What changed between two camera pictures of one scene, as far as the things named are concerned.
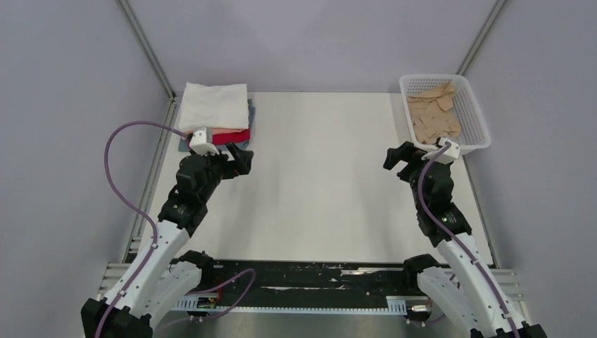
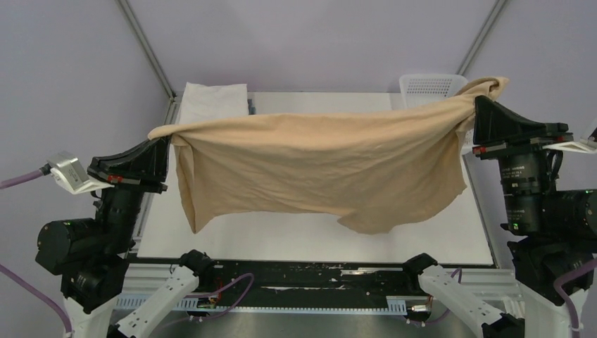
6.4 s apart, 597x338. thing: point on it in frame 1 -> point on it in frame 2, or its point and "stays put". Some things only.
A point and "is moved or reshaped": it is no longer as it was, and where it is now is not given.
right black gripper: [405, 153] -> [496, 128]
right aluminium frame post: [481, 36] stays put
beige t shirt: [433, 115] is moved or reshaped
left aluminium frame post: [148, 48] stays put
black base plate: [303, 279] stays put
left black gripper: [240, 165] -> [143, 165]
